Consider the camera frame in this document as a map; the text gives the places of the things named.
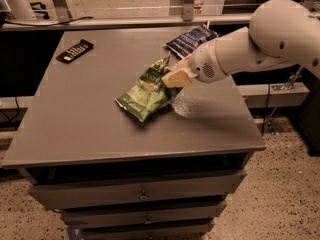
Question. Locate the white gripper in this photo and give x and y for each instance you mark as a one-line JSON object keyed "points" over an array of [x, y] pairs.
{"points": [[202, 63]]}

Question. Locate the green jalapeno chip bag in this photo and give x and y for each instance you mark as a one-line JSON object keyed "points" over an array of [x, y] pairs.
{"points": [[149, 93]]}

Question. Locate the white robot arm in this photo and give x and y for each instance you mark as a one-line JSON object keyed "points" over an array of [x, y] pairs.
{"points": [[280, 33]]}

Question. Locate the blue chip bag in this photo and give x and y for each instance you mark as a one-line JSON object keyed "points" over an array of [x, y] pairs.
{"points": [[186, 43]]}

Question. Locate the black rxbar chocolate bar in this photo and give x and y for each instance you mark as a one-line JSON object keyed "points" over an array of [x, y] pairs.
{"points": [[75, 51]]}

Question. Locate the metal railing ledge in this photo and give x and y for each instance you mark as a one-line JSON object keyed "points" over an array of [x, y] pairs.
{"points": [[87, 23]]}

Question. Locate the grey drawer cabinet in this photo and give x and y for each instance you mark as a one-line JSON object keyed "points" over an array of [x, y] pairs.
{"points": [[74, 131]]}

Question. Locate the bottom grey drawer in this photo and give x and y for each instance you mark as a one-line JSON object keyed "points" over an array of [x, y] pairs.
{"points": [[147, 232]]}

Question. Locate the grey drawer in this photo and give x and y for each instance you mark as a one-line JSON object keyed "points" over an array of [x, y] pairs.
{"points": [[147, 232], [135, 190], [143, 214]]}

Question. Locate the top grey drawer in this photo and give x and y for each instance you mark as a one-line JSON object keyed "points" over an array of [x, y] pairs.
{"points": [[135, 190]]}

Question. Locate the black office chair base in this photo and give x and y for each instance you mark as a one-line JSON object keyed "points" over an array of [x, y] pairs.
{"points": [[40, 8]]}

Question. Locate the middle grey drawer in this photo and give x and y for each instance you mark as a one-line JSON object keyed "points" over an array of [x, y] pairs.
{"points": [[143, 214]]}

